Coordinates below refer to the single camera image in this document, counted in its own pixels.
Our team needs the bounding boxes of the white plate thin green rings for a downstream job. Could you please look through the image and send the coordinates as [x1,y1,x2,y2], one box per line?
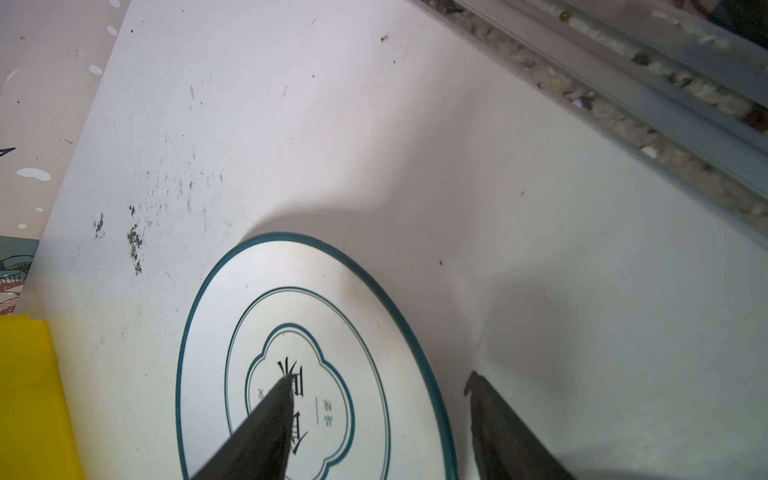
[175,232,460,480]

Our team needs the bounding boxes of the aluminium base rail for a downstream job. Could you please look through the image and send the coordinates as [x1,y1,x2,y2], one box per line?
[428,1,767,235]

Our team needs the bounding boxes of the yellow plastic bin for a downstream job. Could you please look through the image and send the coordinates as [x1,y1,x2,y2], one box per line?
[1,315,84,479]

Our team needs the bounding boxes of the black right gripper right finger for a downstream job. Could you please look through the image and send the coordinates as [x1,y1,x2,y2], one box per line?
[464,372,573,480]

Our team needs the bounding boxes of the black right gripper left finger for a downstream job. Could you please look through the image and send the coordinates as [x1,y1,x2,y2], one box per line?
[193,375,294,480]

